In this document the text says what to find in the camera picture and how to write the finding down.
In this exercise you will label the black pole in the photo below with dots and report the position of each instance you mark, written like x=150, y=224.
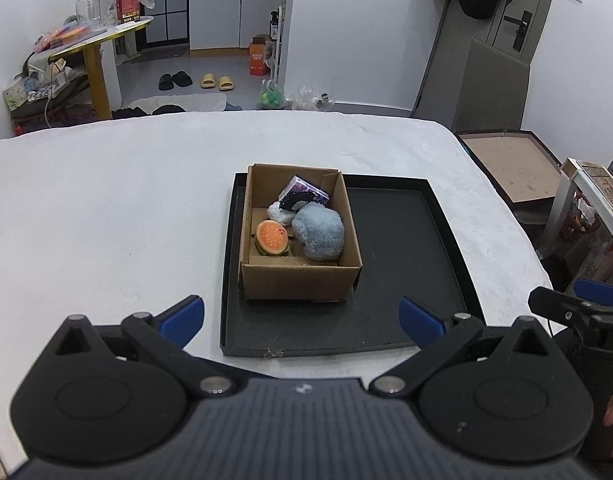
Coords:
x=429, y=60

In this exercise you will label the yellow slipper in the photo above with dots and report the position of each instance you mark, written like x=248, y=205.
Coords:
x=226, y=83
x=208, y=81

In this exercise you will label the plush burger toy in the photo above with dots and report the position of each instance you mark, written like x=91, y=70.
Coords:
x=271, y=237

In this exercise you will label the yellow round table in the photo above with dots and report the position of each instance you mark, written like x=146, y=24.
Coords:
x=96, y=80

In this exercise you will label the black framed brown board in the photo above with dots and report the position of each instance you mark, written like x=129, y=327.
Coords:
x=516, y=165

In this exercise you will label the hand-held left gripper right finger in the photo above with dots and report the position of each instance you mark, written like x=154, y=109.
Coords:
x=419, y=322

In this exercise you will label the clear glass jar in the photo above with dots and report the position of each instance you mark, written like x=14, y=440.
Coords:
x=89, y=10

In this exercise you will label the dark bottle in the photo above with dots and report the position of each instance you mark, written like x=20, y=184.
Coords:
x=274, y=25

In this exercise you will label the grey leaning panel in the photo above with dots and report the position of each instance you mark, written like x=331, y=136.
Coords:
x=491, y=90

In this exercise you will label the colourful packets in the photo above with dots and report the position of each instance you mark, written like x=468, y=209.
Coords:
x=64, y=36

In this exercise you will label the light blue fluffy plush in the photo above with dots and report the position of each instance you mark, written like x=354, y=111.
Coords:
x=319, y=232

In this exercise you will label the pile of household clutter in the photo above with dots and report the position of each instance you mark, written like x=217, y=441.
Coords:
x=41, y=90

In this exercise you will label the brown cardboard box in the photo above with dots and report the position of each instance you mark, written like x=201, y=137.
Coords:
x=296, y=282

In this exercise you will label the clear plastic bag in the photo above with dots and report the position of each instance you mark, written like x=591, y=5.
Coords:
x=311, y=100

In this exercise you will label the cluttered white shelf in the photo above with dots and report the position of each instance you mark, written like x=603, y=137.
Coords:
x=566, y=195

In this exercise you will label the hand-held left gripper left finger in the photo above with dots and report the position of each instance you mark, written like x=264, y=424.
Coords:
x=181, y=320

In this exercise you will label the black grid glass door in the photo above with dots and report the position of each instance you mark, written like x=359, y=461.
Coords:
x=161, y=5

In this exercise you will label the grey doormat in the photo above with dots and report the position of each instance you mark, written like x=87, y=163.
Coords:
x=161, y=52

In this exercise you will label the black tray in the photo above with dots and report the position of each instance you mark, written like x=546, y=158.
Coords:
x=401, y=260

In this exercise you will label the red carton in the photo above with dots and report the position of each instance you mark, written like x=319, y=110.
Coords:
x=125, y=6

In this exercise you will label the white narrow rack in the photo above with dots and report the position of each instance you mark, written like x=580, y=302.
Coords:
x=281, y=50

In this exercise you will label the green plastic bag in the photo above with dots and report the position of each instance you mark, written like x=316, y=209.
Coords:
x=270, y=96

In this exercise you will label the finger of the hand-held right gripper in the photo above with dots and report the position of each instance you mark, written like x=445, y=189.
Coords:
x=556, y=305
x=599, y=291

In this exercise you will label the white floor mat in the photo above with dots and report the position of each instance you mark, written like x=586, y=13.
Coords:
x=196, y=101

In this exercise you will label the black slipper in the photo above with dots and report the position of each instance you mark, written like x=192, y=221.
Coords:
x=182, y=79
x=165, y=82

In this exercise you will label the white cloth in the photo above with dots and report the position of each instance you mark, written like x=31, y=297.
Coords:
x=281, y=214

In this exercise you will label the orange cardboard box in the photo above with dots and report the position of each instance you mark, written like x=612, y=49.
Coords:
x=257, y=60

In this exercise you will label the white cabinet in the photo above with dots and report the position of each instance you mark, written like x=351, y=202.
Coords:
x=226, y=20

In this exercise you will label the black clothes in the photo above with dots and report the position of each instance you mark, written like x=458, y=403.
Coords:
x=156, y=111

